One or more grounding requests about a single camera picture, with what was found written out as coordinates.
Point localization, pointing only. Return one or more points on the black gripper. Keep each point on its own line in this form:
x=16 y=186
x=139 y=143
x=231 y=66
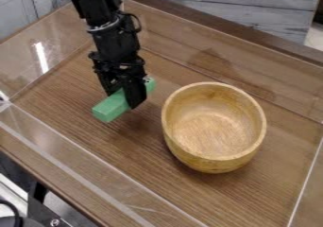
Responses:
x=118 y=64

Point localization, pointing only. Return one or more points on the green rectangular block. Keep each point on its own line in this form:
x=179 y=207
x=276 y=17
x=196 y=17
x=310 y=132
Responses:
x=114 y=106

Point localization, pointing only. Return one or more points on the brown wooden bowl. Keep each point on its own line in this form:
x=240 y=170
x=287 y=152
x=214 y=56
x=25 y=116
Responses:
x=214 y=126

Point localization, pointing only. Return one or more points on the black table leg frame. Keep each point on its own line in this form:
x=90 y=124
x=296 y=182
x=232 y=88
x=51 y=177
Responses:
x=37 y=211

